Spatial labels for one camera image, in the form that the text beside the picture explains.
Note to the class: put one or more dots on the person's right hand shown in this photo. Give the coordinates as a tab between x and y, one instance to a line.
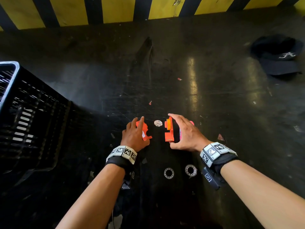
190	137

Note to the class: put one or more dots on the person's left hand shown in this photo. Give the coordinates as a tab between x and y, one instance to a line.
133	138

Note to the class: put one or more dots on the person's right thumb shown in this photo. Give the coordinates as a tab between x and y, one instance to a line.
175	145

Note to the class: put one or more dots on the orange plastic bracket part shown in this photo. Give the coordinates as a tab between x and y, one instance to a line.
169	134

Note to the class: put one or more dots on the pink plastic part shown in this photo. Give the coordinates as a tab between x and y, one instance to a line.
192	123

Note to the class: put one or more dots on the orange notched plastic part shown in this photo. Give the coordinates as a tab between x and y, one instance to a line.
145	133

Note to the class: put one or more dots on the person's left forearm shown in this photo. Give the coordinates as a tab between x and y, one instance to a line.
97	200

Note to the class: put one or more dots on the person's right forearm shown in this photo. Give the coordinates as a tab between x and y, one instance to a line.
262	193

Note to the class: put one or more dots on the small white disc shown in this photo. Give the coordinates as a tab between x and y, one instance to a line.
158	123

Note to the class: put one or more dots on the white marker wristband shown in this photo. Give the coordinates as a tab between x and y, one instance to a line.
213	151
124	152

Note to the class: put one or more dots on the black baseball cap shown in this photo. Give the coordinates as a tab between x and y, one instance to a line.
276	51

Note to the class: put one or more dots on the black plastic crate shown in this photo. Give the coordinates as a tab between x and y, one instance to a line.
35	121

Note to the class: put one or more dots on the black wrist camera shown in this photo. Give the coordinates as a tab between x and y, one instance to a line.
212	178
127	181

